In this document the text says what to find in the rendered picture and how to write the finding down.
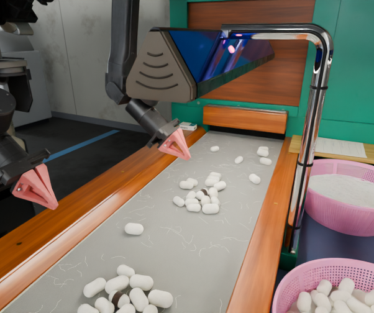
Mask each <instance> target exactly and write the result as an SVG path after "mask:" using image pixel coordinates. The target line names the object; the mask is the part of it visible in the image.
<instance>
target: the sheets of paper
mask: <svg viewBox="0 0 374 313"><path fill-rule="evenodd" d="M315 152H322V153H332V154H338V155H348V156H353V157H362V158H367V156H366V154H365V149H364V146H363V143H359V142H350V141H345V140H336V139H330V138H321V137H318V138H317V144H316V150H315Z"/></svg>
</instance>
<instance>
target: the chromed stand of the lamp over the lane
mask: <svg viewBox="0 0 374 313"><path fill-rule="evenodd" d="M221 30H222V31H223V32H224V33H225V35H226V37H227V38H228V39H231V40H309V41H311V42H312V43H313V44H314V45H315V46H316V57H315V62H314V69H313V73H312V80H311V85H310V87H309V88H310V92H309V99H308V106H307V110H306V117H305V121H304V129H303V136H302V140H301V147H300V151H299V158H298V160H297V164H298V165H297V169H296V176H295V181H294V188H293V195H292V199H291V203H290V207H289V211H288V218H287V221H286V228H285V235H284V239H283V245H282V249H281V256H280V263H279V269H281V270H285V271H289V272H290V271H291V270H293V269H294V268H295V266H296V260H297V256H298V244H299V233H300V228H301V222H302V218H303V212H304V206H305V202H306V196H307V192H308V186H309V180H310V176H311V170H312V166H313V164H314V163H313V159H314V154H315V150H316V144H317V138H318V133H319V128H320V124H321V117H322V112H323V107H324V101H325V97H326V91H327V89H328V81H329V75H330V71H331V65H332V59H333V55H334V41H333V39H332V36H331V34H330V33H329V31H328V30H327V29H325V28H324V27H323V26H321V25H319V24H315V23H312V22H286V23H243V24H222V25H221Z"/></svg>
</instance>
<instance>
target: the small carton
mask: <svg viewBox="0 0 374 313"><path fill-rule="evenodd" d="M180 129H183V130H192V131H194V130H195V129H197V124H194V123H189V122H182V123H181V124H180Z"/></svg>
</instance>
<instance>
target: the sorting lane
mask: <svg viewBox="0 0 374 313"><path fill-rule="evenodd" d="M282 145H283V142H274V141H269V140H260V139H255V138H245V137H236V136H231V135H222V134H213V133H208V132H207V133H206V134H205V135H203V136H202V137H201V138H200V139H199V140H198V141H197V142H196V143H194V144H193V145H192V146H191V147H189V149H188V150H189V153H190V155H191V158H190V159H189V160H188V161H187V160H184V159H182V158H180V157H178V158H177V159H176V160H175V161H174V162H173V163H171V164H170V165H169V166H168V167H166V168H165V169H164V170H163V171H162V172H161V173H160V174H159V175H157V176H156V177H155V178H154V179H153V180H151V182H149V183H148V184H147V185H146V186H144V187H143V188H142V189H141V190H140V191H139V192H138V193H137V194H135V195H134V196H133V197H132V198H130V199H129V200H128V201H127V202H126V203H125V204H124V205H123V206H121V207H120V208H119V209H118V210H117V211H115V213H113V214H112V215H111V216H110V217H109V218H107V219H106V220H105V221H104V222H103V223H102V224H101V225H100V226H98V227H97V228H96V229H95V230H93V231H92V232H91V233H90V234H89V235H88V236H87V237H86V238H84V239H83V240H82V241H81V242H80V243H79V244H77V246H75V247H74V248H73V249H72V250H70V251H69V252H68V253H67V254H66V255H65V256H64V257H63V258H61V259H60V260H59V261H58V262H56V263H55V264H54V265H53V266H52V267H51V268H50V269H49V270H47V271H46V272H45V273H44V274H43V275H42V276H41V277H39V278H38V279H37V280H36V281H34V282H33V283H32V284H31V285H30V286H29V287H28V288H27V289H25V290H24V291H23V292H22V293H21V294H19V295H18V296H17V297H16V298H15V299H14V300H13V301H11V302H10V303H9V304H8V305H7V306H6V307H5V308H4V309H2V310H1V311H0V313H78V308H79V307H80V305H82V304H89V305H90V306H91V307H93V308H95V306H94V304H95V302H96V300H97V299H98V298H100V297H104V298H106V299H107V300H108V301H109V295H110V294H108V293H107V292H106V290H105V288H104V289H103V290H102V291H100V292H99V293H97V294H96V295H94V296H93V297H86V296H85V295H84V293H83V290H84V287H85V286H86V285H87V284H89V283H91V282H93V281H94V280H95V279H97V278H104V279H105V280H106V282H108V281H109V280H110V279H113V278H116V277H118V276H119V275H118V274H117V268H118V267H119V266H120V265H126V266H128V267H130V268H132V269H133V270H134V271H135V274H139V275H144V276H149V277H151V278H152V279H153V286H152V288H151V289H150V290H148V291H144V290H143V292H144V294H145V296H146V297H147V298H148V295H149V293H150V292H151V291H153V290H155V289H156V290H160V291H165V292H168V293H170V294H171V295H172V296H173V303H172V305H171V306H170V307H168V308H163V307H158V306H156V308H157V310H158V313H226V309H227V306H228V303H229V300H230V297H231V294H232V292H233V289H234V286H235V282H236V280H237V277H238V274H239V271H240V267H241V266H242V262H243V260H244V256H245V253H246V251H247V247H248V245H249V241H250V239H251V236H252V233H253V230H254V227H255V224H256V221H257V218H258V215H259V213H260V209H261V207H262V204H263V200H264V198H265V195H266V192H267V189H268V186H269V184H270V180H271V177H272V174H273V171H274V169H275V165H276V163H277V160H278V157H279V154H280V151H281V148H282ZM215 146H218V147H219V150H218V151H216V152H212V151H211V147H215ZM259 147H268V156H266V157H264V156H260V155H258V154H257V151H258V148H259ZM237 157H242V158H243V161H242V162H241V163H239V164H237V163H236V162H235V159H236V158H237ZM263 157H264V158H267V159H270V160H271V165H269V166H268V165H264V164H261V163H260V159H261V158H263ZM212 172H215V173H220V174H221V176H222V178H221V179H220V180H219V182H220V181H224V182H225V183H226V187H225V188H224V189H222V190H220V191H218V197H217V198H218V200H219V201H220V203H221V204H220V206H219V212H217V213H215V214H205V213H204V212H203V210H202V208H203V207H202V205H201V200H199V199H197V197H195V199H197V200H198V204H199V205H200V206H201V209H200V211H198V212H195V211H188V210H187V208H186V205H185V204H184V206H182V207H180V206H177V205H176V204H175V203H174V202H173V198H174V197H175V196H178V197H180V198H182V199H183V200H184V202H185V201H186V197H187V195H188V193H189V192H190V191H194V192H195V193H197V192H198V191H199V190H201V189H203V188H206V189H207V190H209V189H210V188H213V187H212V186H206V185H205V181H206V180H207V179H208V176H209V175H210V173H212ZM251 174H255V175H256V176H258V177H259V178H260V182H259V183H258V184H254V183H253V182H252V181H251V180H249V176H250V175H251ZM188 178H192V179H196V180H197V181H198V185H197V186H193V188H192V189H182V188H180V182H181V181H186V180H187V179H188ZM128 223H135V224H141V225H142V226H143V228H144V230H143V232H142V233H141V234H140V235H134V234H128V233H126V231H125V226H126V225H127V224H128Z"/></svg>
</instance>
